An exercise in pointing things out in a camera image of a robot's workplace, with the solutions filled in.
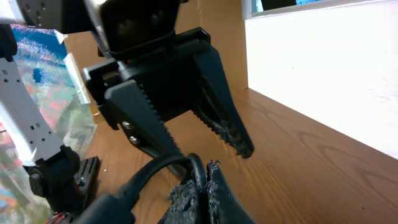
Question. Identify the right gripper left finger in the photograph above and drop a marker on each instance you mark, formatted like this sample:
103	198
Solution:
185	204

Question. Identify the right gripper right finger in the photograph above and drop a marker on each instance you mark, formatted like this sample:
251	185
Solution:
223	207

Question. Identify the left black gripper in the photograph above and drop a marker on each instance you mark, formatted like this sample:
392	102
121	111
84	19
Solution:
133	95

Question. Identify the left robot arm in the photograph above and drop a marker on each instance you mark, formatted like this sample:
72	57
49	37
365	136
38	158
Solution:
150	75

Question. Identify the colourful painted backdrop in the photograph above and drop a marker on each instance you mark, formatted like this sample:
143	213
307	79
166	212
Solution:
46	102

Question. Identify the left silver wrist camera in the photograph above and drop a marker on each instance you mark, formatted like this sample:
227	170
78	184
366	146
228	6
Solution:
124	28

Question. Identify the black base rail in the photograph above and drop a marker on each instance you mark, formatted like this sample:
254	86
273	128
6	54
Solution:
87	177

